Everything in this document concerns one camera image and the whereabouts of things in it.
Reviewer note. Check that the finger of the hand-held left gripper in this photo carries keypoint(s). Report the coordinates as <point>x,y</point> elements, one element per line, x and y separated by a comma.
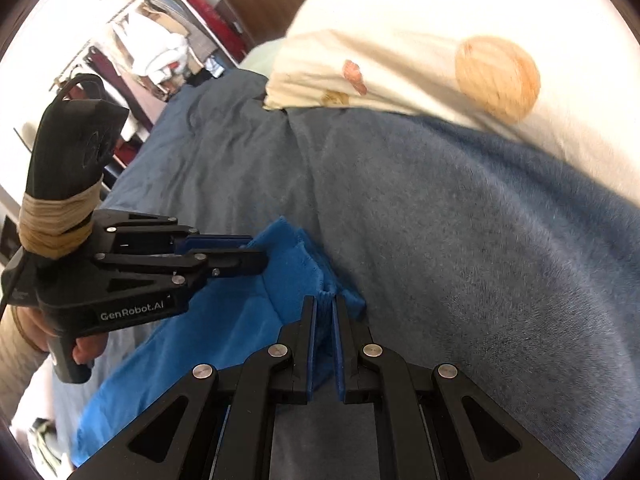
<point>215,243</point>
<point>240,263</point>

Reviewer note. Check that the blue pants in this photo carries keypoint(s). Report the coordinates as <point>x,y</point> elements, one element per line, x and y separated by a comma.
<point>225,320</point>

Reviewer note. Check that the grey-blue bed sheet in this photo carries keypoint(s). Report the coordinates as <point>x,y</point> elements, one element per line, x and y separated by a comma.
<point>425,210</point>

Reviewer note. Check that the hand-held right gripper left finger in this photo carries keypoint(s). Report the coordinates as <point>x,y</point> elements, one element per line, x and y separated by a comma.
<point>311,345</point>

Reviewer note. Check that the pale green pillow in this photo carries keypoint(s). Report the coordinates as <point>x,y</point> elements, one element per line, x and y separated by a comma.
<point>262,60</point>

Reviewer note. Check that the person's left forearm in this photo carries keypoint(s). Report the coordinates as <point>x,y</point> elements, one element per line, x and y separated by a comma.
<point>20,375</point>

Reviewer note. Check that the person's left hand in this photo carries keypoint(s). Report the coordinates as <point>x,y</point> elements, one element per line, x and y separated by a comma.
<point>89,350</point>

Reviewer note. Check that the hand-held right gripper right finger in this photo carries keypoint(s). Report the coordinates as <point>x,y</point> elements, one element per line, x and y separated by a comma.
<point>340,345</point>

